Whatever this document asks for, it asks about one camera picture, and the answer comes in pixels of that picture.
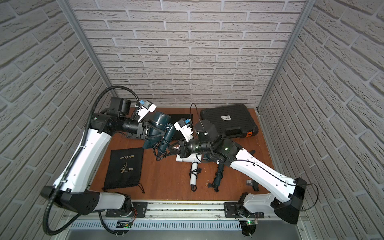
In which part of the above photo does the dark green hair dryer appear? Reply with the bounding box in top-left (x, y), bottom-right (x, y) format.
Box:
top-left (143, 112), bottom-right (176, 161)
top-left (206, 163), bottom-right (224, 193)

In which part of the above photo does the black printed drawstring pouch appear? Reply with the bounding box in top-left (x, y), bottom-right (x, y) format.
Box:
top-left (102, 148), bottom-right (145, 194)

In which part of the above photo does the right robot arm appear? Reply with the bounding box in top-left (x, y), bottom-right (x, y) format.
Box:
top-left (168, 119), bottom-right (310, 225)

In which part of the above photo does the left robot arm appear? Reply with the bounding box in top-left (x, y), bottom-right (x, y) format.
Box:
top-left (41, 86), bottom-right (157, 236)

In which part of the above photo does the white hair dryer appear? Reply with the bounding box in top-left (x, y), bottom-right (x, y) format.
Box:
top-left (176, 154), bottom-right (202, 192)

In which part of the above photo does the black fabric pouch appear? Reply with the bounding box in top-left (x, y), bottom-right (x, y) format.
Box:
top-left (170, 114), bottom-right (193, 142)

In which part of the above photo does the black plastic tool case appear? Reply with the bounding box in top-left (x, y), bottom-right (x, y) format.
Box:
top-left (201, 104), bottom-right (259, 139)

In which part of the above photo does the small black adapter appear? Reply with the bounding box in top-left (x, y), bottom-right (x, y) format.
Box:
top-left (246, 180), bottom-right (260, 192)

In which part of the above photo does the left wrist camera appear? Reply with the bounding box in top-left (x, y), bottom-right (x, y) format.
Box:
top-left (136, 100), bottom-right (157, 122)

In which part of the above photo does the aluminium rail frame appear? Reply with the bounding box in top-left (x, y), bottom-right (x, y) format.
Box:
top-left (59, 199), bottom-right (310, 232)

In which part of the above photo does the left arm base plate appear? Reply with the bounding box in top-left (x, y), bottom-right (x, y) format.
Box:
top-left (106, 202), bottom-right (149, 218)

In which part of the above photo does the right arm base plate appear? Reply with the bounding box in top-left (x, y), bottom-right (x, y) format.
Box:
top-left (224, 202), bottom-right (265, 219)

